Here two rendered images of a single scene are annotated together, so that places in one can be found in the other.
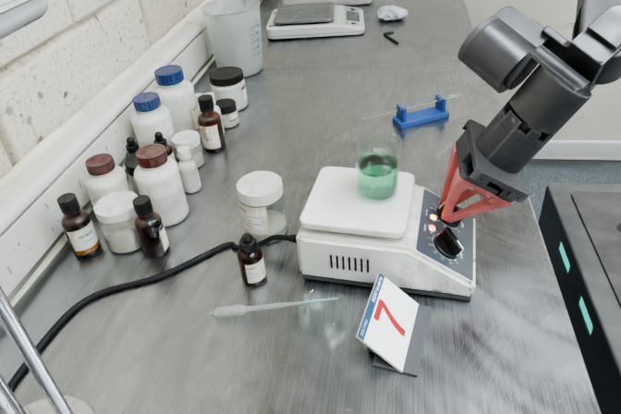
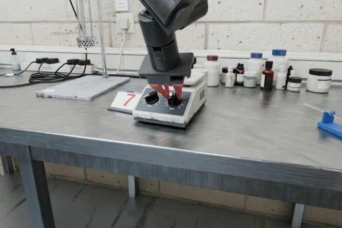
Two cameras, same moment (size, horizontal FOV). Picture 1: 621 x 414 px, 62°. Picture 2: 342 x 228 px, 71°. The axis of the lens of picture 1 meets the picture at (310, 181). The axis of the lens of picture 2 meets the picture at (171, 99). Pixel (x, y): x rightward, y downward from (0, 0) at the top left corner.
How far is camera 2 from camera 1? 0.88 m
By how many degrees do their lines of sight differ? 83
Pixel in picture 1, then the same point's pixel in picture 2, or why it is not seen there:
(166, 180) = (205, 65)
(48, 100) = (230, 39)
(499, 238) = (176, 135)
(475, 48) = not seen: hidden behind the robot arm
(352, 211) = not seen: hidden behind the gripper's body
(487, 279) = (145, 126)
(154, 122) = (249, 61)
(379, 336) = (121, 96)
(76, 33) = (261, 24)
